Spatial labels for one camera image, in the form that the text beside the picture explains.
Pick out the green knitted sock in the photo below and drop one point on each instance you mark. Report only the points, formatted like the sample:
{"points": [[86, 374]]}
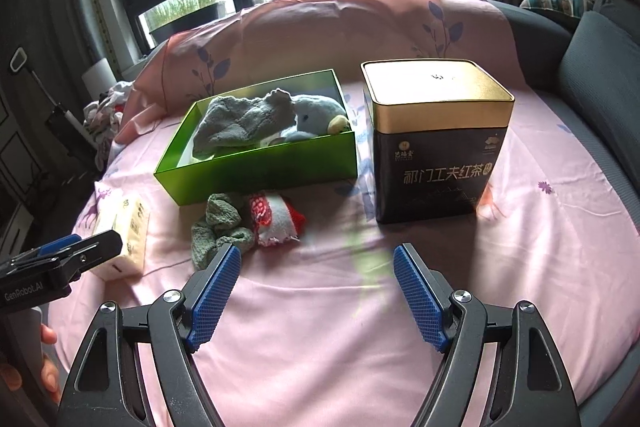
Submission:
{"points": [[220, 212]]}

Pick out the cream tissue pack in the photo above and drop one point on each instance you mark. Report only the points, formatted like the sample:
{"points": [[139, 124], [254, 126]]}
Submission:
{"points": [[125, 232]]}

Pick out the long black grass planter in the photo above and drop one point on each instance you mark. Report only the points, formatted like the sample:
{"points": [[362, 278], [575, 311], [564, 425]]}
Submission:
{"points": [[185, 24]]}

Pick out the white panel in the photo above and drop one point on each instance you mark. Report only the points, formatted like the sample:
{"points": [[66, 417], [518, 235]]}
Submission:
{"points": [[99, 77]]}

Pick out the grey sock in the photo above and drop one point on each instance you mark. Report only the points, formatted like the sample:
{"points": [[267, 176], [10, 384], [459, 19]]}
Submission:
{"points": [[235, 122]]}

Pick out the person's left hand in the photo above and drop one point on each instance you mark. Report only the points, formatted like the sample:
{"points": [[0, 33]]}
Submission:
{"points": [[50, 377]]}

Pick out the pink printed bedsheet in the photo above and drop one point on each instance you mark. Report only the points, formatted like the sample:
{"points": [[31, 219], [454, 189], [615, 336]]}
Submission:
{"points": [[325, 287]]}

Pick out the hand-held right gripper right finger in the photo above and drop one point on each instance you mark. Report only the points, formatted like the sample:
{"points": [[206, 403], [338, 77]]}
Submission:
{"points": [[420, 302]]}

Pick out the green cardboard box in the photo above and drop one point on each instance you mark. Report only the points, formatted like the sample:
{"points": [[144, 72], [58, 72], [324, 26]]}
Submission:
{"points": [[260, 167]]}

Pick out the striped pillow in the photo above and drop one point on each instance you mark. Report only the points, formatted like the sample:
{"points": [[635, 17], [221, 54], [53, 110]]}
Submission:
{"points": [[555, 3]]}

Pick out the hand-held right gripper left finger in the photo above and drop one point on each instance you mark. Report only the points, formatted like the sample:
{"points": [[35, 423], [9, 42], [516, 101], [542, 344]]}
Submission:
{"points": [[215, 297]]}

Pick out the black stick vacuum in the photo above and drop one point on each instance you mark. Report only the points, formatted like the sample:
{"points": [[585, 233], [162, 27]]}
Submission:
{"points": [[62, 119]]}

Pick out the red and white sock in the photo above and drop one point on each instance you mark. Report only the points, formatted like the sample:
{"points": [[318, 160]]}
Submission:
{"points": [[272, 219]]}

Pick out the grey sofa back cushion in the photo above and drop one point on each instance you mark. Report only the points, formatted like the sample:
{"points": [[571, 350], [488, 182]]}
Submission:
{"points": [[600, 67]]}

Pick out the gold lidded black tin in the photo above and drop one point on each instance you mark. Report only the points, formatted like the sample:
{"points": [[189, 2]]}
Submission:
{"points": [[435, 147]]}

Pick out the pile of clothes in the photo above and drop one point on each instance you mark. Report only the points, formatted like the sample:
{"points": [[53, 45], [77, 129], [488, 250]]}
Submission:
{"points": [[107, 117]]}

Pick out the dark cabinet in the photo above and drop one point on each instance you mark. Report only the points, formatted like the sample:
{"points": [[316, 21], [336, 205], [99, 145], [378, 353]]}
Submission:
{"points": [[17, 167]]}

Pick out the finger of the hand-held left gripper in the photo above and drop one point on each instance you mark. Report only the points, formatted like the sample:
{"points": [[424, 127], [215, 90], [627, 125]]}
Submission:
{"points": [[100, 247], [60, 244]]}

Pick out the grey sofa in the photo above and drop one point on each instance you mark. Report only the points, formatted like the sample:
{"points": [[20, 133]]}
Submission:
{"points": [[540, 32]]}

